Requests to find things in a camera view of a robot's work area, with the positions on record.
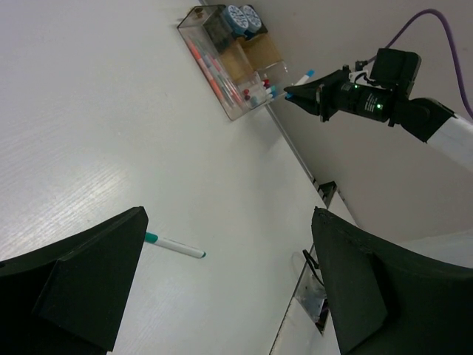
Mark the orange highlighter pen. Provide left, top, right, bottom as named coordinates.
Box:
left=186, top=38, right=234, bottom=109

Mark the clear acrylic organizer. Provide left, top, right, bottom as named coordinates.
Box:
left=177, top=4, right=291, bottom=121

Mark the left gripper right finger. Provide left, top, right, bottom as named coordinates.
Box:
left=311, top=208, right=472, bottom=354

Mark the blue white tape roll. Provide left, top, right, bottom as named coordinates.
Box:
left=223, top=5, right=250, bottom=36

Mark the pink highlighter pen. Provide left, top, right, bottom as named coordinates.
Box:
left=194, top=40, right=237, bottom=109

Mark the teal capped marker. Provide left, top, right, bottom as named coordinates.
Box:
left=145, top=232, right=206, bottom=259

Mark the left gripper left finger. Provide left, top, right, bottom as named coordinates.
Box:
left=1, top=206, right=149, bottom=351

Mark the red capped white marker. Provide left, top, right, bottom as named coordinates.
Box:
left=240, top=78, right=268, bottom=101

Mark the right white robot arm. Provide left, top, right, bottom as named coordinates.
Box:
left=285, top=48, right=472, bottom=167

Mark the blue capped marker diagonal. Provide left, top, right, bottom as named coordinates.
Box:
left=293, top=70, right=315, bottom=87

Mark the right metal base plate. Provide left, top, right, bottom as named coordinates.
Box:
left=294, top=249, right=330, bottom=335

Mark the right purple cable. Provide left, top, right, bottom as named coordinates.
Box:
left=386, top=9, right=473, bottom=119

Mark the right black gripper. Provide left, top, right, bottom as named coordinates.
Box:
left=284, top=70, right=355, bottom=122

